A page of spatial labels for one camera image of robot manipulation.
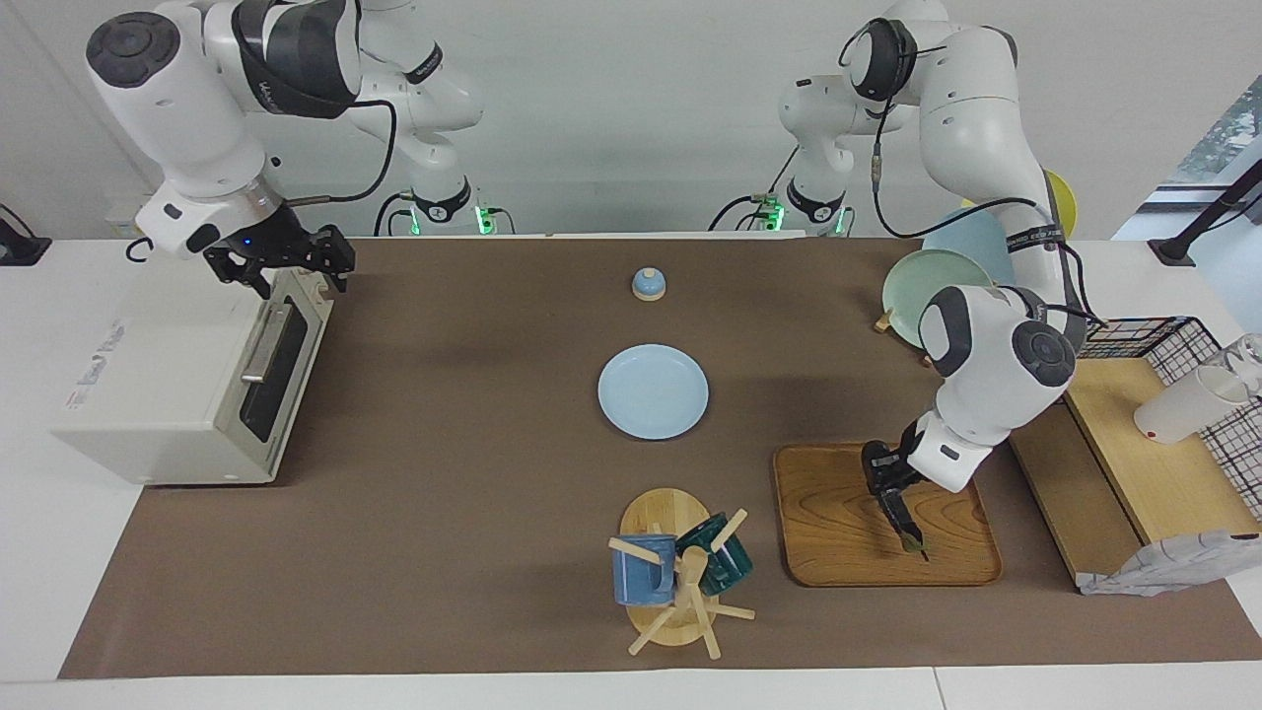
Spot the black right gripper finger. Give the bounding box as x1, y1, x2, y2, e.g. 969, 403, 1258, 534
204, 249, 273, 301
314, 225, 357, 295

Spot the glass oven door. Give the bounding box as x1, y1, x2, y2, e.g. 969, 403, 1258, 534
229, 271, 334, 476

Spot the small light blue plate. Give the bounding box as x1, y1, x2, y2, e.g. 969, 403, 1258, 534
597, 343, 711, 442

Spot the white toaster oven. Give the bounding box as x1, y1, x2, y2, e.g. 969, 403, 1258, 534
51, 242, 331, 486

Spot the wooden serving tray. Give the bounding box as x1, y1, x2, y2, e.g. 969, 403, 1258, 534
772, 443, 1004, 589

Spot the wooden plate rack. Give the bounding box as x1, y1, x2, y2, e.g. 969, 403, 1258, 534
874, 306, 938, 368

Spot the dark green mug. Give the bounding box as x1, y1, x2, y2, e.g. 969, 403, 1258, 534
675, 513, 753, 597

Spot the pale green plate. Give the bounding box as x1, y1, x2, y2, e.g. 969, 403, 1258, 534
881, 248, 997, 348

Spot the black desk object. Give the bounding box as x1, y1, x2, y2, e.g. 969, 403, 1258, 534
0, 202, 52, 267

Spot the wooden mug tree stand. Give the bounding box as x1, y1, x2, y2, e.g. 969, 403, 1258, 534
607, 487, 756, 660

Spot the large pale blue plate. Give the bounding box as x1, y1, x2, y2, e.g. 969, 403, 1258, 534
922, 207, 1017, 287

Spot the blue mug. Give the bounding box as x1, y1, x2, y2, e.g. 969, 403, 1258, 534
611, 534, 679, 606

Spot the grey marbled cloth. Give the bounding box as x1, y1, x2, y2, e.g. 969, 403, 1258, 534
1078, 531, 1262, 598

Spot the white cup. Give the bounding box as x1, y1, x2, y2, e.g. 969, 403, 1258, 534
1133, 365, 1253, 446

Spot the yellow plate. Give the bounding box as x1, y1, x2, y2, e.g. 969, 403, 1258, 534
1045, 170, 1078, 238

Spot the brown table mat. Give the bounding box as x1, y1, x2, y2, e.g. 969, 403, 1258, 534
57, 237, 1262, 681

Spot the clear glass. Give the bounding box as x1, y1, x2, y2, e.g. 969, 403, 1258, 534
1223, 333, 1262, 395

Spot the black clamp stand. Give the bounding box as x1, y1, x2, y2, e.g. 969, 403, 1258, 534
1149, 158, 1262, 267

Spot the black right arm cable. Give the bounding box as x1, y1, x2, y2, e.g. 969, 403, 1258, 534
237, 20, 400, 208

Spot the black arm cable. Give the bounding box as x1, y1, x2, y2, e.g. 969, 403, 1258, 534
237, 20, 400, 208
838, 20, 1110, 326

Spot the black wire wooden shelf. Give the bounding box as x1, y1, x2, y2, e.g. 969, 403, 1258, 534
1006, 316, 1262, 598

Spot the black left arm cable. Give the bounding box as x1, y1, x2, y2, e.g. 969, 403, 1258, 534
838, 20, 1110, 326

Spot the black base cable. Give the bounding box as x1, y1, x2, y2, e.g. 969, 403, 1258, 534
710, 148, 802, 234

